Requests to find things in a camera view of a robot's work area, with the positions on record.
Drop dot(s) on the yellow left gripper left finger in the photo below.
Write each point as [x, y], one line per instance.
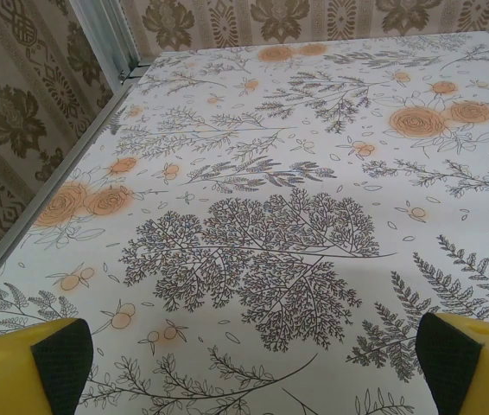
[7, 376]

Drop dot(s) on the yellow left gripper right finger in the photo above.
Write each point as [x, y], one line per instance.
[482, 376]

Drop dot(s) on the aluminium side rail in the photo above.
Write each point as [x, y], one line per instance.
[54, 177]

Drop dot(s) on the aluminium frame post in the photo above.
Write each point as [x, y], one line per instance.
[106, 30]

